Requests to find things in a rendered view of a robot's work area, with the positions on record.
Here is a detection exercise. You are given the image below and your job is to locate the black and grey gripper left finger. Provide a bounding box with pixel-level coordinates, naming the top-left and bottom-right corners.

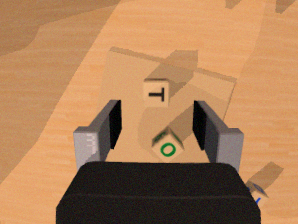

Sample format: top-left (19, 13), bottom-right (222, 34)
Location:
top-left (73, 100), bottom-right (122, 172)

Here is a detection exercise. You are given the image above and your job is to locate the tan letter block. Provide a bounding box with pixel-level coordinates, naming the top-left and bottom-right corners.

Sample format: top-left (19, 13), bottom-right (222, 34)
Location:
top-left (245, 180), bottom-right (269, 208)
top-left (152, 127), bottom-right (184, 163)
top-left (143, 78), bottom-right (170, 107)

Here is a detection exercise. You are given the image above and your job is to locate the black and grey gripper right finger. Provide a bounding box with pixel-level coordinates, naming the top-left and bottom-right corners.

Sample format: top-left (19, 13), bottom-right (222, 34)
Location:
top-left (192, 100), bottom-right (244, 174)

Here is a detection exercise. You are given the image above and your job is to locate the tan flat mat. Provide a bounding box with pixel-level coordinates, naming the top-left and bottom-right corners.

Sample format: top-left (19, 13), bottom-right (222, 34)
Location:
top-left (95, 50), bottom-right (234, 163)

